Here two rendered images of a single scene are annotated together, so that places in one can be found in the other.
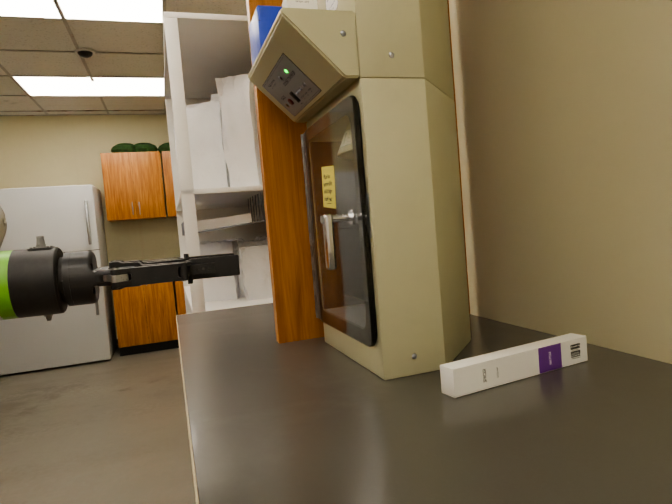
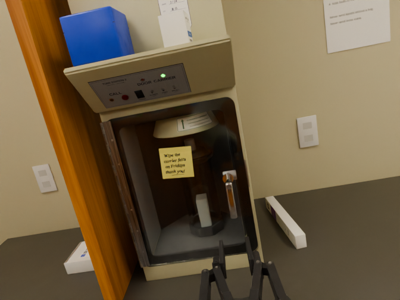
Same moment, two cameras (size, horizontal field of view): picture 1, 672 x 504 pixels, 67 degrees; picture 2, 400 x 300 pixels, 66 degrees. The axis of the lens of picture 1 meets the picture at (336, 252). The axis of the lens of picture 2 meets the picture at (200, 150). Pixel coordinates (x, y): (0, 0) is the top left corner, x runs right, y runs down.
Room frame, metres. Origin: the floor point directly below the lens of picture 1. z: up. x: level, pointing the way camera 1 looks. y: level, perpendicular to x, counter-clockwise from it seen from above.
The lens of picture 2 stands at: (0.61, 0.62, 1.46)
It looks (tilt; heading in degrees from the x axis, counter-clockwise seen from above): 15 degrees down; 294
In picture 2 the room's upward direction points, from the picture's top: 11 degrees counter-clockwise
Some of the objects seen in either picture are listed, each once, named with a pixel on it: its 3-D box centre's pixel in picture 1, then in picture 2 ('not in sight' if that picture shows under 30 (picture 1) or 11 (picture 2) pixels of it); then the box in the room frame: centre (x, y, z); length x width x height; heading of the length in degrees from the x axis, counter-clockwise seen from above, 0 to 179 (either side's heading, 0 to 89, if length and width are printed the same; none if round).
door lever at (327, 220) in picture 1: (338, 239); (230, 196); (0.83, -0.01, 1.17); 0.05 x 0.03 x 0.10; 108
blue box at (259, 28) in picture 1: (280, 40); (100, 38); (1.01, 0.07, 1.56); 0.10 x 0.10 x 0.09; 18
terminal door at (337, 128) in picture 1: (334, 224); (184, 188); (0.94, 0.00, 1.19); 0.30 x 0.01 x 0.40; 18
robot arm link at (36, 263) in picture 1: (42, 278); not in sight; (0.70, 0.40, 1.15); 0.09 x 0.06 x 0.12; 19
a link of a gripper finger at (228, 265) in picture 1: (215, 266); (249, 255); (0.75, 0.18, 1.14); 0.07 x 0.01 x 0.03; 109
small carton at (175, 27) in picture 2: (300, 15); (176, 31); (0.86, 0.03, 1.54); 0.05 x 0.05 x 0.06; 13
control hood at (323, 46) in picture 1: (295, 75); (155, 78); (0.92, 0.05, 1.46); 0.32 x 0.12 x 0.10; 18
